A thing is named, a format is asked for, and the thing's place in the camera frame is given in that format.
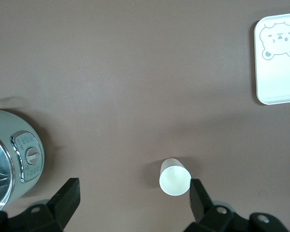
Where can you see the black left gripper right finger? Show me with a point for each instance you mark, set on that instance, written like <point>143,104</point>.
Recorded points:
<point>198,200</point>

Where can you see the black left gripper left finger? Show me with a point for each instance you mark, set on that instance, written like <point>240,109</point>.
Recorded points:
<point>67,200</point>

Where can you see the white plastic cup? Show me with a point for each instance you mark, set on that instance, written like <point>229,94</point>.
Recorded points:
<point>174,181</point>

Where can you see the white tray with bear print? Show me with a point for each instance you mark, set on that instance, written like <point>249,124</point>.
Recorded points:
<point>278,77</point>

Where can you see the grey-green electric cooking pot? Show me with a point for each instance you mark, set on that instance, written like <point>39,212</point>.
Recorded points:
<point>19,125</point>

